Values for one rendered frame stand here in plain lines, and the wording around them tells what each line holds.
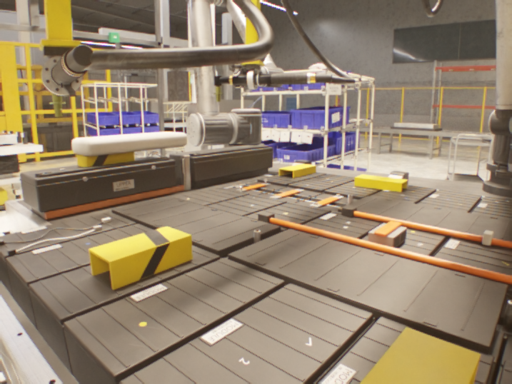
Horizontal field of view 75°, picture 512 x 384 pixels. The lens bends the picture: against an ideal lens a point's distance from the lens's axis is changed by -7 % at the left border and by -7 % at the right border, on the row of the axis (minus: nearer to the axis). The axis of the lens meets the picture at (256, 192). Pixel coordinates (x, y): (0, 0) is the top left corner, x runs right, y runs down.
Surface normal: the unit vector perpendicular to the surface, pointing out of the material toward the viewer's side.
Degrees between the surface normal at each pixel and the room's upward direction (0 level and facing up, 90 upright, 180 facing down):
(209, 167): 90
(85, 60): 90
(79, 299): 0
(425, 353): 0
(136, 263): 90
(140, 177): 90
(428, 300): 0
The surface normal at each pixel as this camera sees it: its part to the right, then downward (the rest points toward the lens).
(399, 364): 0.00, -0.97
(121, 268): 0.76, 0.14
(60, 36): 0.56, 0.18
